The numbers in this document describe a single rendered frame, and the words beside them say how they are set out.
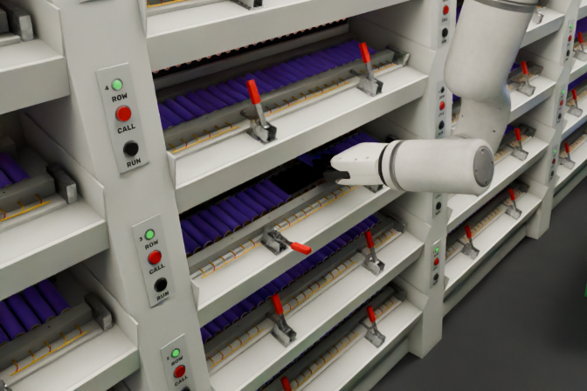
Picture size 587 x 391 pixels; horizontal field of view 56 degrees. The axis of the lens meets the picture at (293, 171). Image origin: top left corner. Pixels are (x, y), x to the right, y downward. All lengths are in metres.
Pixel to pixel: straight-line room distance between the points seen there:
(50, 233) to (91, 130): 0.13
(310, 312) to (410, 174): 0.36
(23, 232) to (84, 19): 0.24
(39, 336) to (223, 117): 0.38
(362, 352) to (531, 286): 0.68
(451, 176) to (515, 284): 0.99
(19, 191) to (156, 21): 0.25
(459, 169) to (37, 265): 0.56
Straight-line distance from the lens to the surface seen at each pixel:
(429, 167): 0.86
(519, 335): 1.62
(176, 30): 0.69
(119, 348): 0.79
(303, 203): 0.98
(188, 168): 0.76
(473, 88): 0.80
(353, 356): 1.27
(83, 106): 0.64
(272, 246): 0.91
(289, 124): 0.88
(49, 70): 0.62
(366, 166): 0.92
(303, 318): 1.07
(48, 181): 0.71
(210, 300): 0.84
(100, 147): 0.66
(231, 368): 0.99
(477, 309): 1.68
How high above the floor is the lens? 1.04
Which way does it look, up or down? 25 degrees down
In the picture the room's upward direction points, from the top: 5 degrees counter-clockwise
